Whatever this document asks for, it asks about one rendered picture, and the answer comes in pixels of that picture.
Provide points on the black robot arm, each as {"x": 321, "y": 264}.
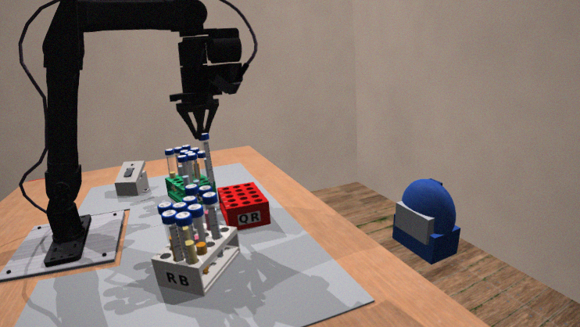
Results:
{"x": 62, "y": 52}

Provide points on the red tube rack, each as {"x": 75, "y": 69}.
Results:
{"x": 249, "y": 208}

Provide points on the white test tube rack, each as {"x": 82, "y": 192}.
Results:
{"x": 190, "y": 278}

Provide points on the grey bench mat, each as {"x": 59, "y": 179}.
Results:
{"x": 281, "y": 278}

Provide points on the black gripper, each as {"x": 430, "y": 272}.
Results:
{"x": 198, "y": 102}

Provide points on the green tube rack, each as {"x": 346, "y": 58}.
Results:
{"x": 178, "y": 184}

